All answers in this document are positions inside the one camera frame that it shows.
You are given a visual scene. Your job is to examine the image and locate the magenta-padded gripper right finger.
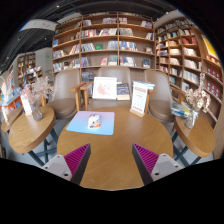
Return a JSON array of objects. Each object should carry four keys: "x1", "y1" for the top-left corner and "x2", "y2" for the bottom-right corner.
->
[{"x1": 131, "y1": 143, "x2": 184, "y2": 186}]

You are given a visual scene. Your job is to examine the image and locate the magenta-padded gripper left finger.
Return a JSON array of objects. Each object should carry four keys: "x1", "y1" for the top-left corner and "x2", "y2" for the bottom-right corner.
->
[{"x1": 41, "y1": 143, "x2": 92, "y2": 185}]

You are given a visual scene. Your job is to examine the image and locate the white orange computer mouse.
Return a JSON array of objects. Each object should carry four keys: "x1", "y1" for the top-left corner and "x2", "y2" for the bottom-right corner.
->
[{"x1": 87, "y1": 113, "x2": 102, "y2": 130}]

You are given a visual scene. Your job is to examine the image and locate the blue pink gradient mouse pad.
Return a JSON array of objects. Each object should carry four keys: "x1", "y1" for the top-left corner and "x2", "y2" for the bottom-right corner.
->
[{"x1": 65, "y1": 110, "x2": 116, "y2": 136}]

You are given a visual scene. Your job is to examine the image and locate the round wooden side table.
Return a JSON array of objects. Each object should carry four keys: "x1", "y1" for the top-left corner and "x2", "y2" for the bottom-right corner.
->
[
  {"x1": 8, "y1": 105, "x2": 57, "y2": 167},
  {"x1": 173, "y1": 114, "x2": 217, "y2": 166},
  {"x1": 0, "y1": 106, "x2": 24, "y2": 134}
]

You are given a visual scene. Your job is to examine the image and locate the stack of colourful books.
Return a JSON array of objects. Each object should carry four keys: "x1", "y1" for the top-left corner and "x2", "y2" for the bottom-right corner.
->
[{"x1": 170, "y1": 101, "x2": 191, "y2": 119}]

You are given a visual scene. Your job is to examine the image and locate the glass vase beige dried flowers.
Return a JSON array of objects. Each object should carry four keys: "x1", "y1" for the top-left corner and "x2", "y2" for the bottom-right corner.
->
[{"x1": 184, "y1": 73, "x2": 212, "y2": 130}]

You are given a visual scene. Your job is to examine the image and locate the brown leather wooden armchair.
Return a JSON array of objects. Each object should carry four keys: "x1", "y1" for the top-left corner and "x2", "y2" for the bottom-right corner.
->
[
  {"x1": 144, "y1": 68, "x2": 183, "y2": 124},
  {"x1": 44, "y1": 68, "x2": 86, "y2": 120},
  {"x1": 79, "y1": 65, "x2": 134, "y2": 111}
]

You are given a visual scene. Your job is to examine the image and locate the glass vase pink dried flowers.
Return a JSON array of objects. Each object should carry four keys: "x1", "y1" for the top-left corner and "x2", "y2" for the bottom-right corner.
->
[{"x1": 21, "y1": 75, "x2": 54, "y2": 122}]

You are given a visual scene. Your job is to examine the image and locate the white red sign wooden stand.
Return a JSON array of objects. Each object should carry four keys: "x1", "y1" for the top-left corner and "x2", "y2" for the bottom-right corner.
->
[{"x1": 129, "y1": 80, "x2": 150, "y2": 118}]

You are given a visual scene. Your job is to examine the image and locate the dark cover book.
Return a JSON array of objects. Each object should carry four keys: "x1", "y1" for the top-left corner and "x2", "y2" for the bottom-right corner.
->
[{"x1": 116, "y1": 82, "x2": 131, "y2": 101}]

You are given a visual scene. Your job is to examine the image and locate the small white card sign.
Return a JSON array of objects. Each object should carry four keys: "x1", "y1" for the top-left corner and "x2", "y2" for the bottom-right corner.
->
[{"x1": 20, "y1": 93, "x2": 33, "y2": 117}]

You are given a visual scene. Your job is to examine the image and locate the white framed floral picture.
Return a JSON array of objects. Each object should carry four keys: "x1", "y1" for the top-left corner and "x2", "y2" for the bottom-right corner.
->
[{"x1": 91, "y1": 76, "x2": 118, "y2": 101}]

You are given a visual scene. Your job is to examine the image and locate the colourful book display stand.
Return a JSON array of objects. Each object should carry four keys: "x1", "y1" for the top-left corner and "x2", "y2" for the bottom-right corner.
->
[{"x1": 0, "y1": 68, "x2": 24, "y2": 116}]

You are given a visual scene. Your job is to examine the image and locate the distant wooden bookshelf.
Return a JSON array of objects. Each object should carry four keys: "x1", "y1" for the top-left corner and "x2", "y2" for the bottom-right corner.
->
[{"x1": 16, "y1": 52, "x2": 37, "y2": 86}]

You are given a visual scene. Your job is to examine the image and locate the tall wooden bookshelf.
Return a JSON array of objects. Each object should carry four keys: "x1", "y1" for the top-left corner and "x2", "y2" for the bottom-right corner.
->
[{"x1": 154, "y1": 14, "x2": 223, "y2": 118}]

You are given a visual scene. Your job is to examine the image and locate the large wooden bookshelf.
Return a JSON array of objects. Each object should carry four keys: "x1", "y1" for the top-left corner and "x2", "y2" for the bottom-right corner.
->
[{"x1": 51, "y1": 12, "x2": 156, "y2": 83}]

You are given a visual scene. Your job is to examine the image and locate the white hanging ceiling panel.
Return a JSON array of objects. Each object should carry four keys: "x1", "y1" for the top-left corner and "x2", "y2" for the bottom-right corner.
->
[{"x1": 19, "y1": 18, "x2": 58, "y2": 33}]

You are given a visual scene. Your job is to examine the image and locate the yellow wall poster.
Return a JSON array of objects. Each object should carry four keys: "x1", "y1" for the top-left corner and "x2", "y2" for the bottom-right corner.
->
[{"x1": 201, "y1": 34, "x2": 219, "y2": 59}]

